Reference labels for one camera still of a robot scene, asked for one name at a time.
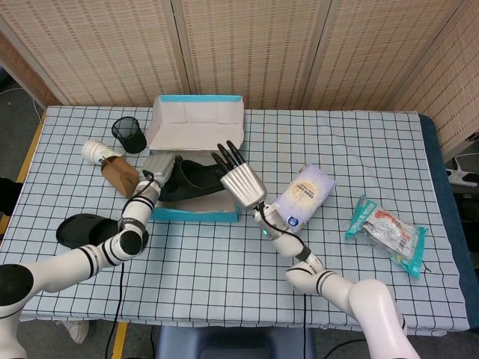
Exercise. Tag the white paper cup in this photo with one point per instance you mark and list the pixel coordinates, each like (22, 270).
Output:
(93, 149)

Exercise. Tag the pale purple paper bag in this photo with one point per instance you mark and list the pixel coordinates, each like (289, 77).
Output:
(310, 190)

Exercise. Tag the woven bamboo folding screen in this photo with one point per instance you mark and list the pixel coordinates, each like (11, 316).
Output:
(262, 45)

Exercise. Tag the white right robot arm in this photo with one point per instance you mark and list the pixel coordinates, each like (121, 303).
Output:
(374, 303)

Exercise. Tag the black mesh pen holder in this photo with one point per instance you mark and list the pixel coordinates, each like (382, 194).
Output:
(131, 138)

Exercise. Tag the black object at edge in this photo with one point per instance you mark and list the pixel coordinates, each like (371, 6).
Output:
(7, 194)

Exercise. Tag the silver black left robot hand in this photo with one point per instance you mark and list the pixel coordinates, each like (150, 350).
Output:
(159, 168)

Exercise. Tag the brown paper takeout box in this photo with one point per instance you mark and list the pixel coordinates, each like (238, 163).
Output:
(118, 175)

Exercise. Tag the teal plastic snack package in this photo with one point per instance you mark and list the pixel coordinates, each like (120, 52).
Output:
(389, 232)

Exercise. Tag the black rubber slipper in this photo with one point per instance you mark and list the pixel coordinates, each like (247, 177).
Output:
(82, 230)
(194, 183)

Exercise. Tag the white blue checkered tablecloth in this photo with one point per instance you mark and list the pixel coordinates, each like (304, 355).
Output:
(224, 261)

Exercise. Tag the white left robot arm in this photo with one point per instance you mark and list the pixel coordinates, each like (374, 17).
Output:
(75, 261)

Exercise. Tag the blue cardboard shoe box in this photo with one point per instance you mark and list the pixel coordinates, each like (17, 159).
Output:
(194, 127)

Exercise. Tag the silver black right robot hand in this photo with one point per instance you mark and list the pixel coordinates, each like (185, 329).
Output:
(243, 185)

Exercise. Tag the dark blue chair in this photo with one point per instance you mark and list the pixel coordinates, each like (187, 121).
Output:
(232, 344)

